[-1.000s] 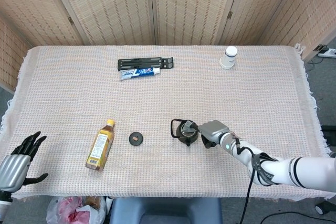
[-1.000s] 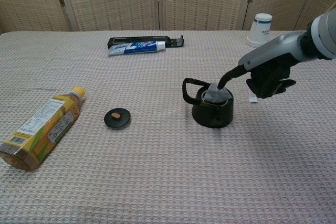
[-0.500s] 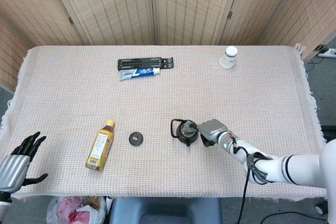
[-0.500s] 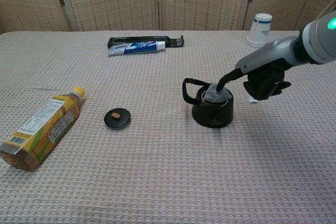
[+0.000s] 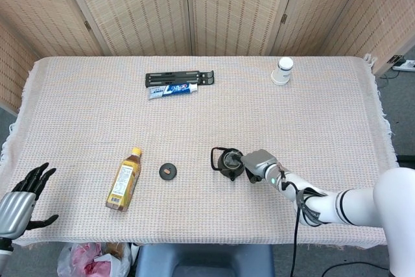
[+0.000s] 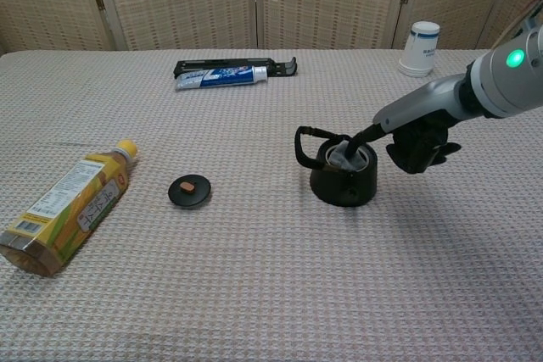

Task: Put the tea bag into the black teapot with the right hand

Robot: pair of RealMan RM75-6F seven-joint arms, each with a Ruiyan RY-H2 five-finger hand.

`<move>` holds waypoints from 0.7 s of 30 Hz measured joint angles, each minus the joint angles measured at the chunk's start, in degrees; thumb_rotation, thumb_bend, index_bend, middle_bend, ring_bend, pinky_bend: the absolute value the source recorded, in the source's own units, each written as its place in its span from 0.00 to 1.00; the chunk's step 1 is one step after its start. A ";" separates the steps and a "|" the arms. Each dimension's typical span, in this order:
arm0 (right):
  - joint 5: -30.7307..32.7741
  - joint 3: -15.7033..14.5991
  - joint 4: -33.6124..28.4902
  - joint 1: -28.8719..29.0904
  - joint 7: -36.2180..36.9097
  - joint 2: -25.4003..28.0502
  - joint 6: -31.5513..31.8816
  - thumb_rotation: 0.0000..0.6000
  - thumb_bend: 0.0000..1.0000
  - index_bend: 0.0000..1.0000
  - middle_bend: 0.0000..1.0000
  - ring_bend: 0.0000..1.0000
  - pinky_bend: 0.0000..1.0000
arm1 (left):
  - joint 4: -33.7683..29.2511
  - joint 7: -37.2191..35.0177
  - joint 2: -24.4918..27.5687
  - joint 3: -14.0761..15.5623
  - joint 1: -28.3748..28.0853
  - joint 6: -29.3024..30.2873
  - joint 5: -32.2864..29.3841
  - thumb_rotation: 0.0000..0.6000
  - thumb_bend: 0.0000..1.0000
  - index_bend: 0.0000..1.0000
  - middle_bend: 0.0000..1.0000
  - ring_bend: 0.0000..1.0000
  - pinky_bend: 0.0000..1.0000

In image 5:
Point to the clear plastic bag pink contents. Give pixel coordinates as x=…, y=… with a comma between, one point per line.
x=94, y=259

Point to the blue-grey chair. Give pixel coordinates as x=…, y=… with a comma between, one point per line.
x=204, y=260

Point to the black and silver right hand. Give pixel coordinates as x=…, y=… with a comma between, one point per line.
x=261, y=163

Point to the black folding stand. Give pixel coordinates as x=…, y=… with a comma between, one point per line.
x=175, y=77

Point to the yellow-capped tea bottle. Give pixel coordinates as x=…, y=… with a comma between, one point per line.
x=124, y=183

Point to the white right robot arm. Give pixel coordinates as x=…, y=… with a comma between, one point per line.
x=356, y=205

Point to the woven bamboo screen panel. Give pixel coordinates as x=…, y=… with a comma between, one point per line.
x=42, y=11
x=236, y=11
x=13, y=69
x=386, y=17
x=136, y=11
x=321, y=7

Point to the blue and white toothpaste tube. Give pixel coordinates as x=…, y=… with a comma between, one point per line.
x=172, y=90

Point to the white power strip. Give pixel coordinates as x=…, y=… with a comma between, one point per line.
x=405, y=64

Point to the black flat floor object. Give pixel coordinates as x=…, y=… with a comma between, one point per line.
x=406, y=158

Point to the black teapot lid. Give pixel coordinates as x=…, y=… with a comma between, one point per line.
x=168, y=171

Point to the pale woven tablecloth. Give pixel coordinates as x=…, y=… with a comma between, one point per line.
x=194, y=127

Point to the black teapot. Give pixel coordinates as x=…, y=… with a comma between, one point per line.
x=223, y=168

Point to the black and silver left hand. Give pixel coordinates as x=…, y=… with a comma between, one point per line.
x=14, y=212

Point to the white paper cup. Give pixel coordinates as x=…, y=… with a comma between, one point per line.
x=281, y=74

